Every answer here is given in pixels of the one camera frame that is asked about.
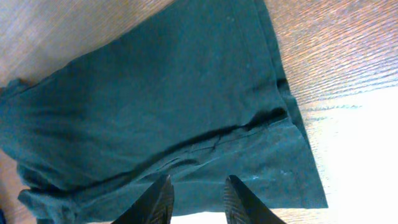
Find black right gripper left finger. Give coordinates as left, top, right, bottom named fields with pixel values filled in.
left=111, top=175, right=174, bottom=224

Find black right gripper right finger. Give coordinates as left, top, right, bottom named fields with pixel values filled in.
left=223, top=175, right=286, bottom=224

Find dark teal t-shirt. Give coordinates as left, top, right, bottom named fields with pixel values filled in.
left=1, top=0, right=327, bottom=223

